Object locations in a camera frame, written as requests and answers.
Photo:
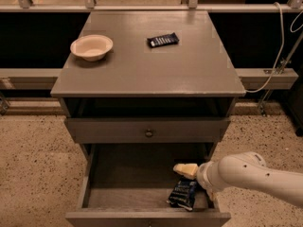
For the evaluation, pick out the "metal stand pole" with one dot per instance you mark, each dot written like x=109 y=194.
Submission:
x=279 y=70

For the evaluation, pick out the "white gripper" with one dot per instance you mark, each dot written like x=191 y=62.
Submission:
x=203 y=175

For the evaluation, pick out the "grey open middle drawer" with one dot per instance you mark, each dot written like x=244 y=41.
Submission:
x=128 y=185

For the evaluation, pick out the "cream plastic bowl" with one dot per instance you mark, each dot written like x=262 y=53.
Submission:
x=91 y=47

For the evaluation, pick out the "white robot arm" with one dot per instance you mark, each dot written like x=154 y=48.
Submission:
x=245 y=170

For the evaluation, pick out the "blue kettle chip bag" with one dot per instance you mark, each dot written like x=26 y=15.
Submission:
x=183 y=194

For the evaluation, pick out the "grey top drawer with knob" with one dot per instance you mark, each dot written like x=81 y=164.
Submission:
x=147 y=130

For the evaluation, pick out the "dark blue snack bar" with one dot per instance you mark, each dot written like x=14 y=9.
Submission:
x=163 y=40

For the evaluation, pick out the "metal railing frame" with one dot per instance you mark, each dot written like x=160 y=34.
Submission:
x=41 y=79

